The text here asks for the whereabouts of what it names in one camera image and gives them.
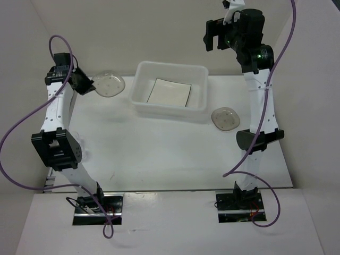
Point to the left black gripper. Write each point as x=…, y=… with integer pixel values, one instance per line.
x=88, y=86

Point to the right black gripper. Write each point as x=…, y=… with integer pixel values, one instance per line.
x=214, y=27

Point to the clear glass dish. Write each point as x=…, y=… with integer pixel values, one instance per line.
x=225, y=119
x=108, y=84

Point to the square white plate black rim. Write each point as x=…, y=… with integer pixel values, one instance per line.
x=169, y=93

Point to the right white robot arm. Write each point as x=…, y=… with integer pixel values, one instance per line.
x=241, y=31

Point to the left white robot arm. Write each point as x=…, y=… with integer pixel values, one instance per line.
x=56, y=146

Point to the white plastic bin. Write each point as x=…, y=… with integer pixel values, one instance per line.
x=146, y=74

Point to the clear plastic cup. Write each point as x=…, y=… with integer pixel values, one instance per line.
x=81, y=141

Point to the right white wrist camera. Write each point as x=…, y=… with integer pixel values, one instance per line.
x=232, y=6

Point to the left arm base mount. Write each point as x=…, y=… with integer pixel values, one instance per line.
x=113, y=206

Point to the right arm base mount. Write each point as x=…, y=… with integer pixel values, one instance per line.
x=229, y=211

